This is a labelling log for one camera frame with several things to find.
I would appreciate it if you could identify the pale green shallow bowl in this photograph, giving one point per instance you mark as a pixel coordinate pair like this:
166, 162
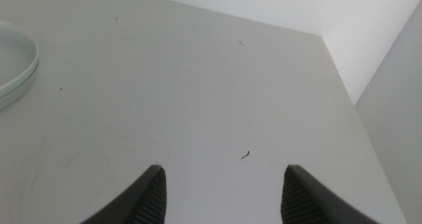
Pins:
33, 75

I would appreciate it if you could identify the white shallow bowl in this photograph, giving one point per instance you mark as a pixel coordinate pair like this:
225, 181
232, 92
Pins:
13, 56

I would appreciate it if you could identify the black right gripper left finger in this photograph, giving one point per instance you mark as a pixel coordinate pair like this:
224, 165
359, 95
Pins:
145, 201

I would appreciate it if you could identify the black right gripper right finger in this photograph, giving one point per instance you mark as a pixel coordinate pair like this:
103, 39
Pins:
306, 201

